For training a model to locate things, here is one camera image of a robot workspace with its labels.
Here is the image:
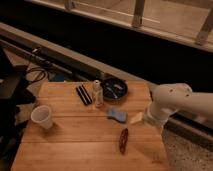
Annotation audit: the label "translucent plastic cup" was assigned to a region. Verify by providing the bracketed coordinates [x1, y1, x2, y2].
[31, 105, 53, 129]

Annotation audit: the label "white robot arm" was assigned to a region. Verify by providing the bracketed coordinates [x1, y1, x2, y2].
[130, 83, 213, 127]

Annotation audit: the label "clear small bottle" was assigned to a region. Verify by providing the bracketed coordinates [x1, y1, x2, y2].
[92, 80, 103, 107]

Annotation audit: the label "black cables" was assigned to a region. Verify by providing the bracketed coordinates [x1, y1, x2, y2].
[24, 46, 56, 83]

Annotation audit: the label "black round bowl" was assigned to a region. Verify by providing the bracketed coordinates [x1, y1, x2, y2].
[101, 78, 128, 101]

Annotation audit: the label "dark red pepper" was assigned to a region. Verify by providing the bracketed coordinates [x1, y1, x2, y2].
[119, 128, 128, 154]

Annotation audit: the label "black equipment at left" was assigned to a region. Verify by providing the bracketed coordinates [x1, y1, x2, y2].
[0, 46, 36, 156]

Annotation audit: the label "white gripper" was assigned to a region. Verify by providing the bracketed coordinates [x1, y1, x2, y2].
[130, 108, 167, 127]

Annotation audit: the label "black rectangular block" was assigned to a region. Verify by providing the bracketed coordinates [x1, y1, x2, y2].
[76, 85, 92, 105]

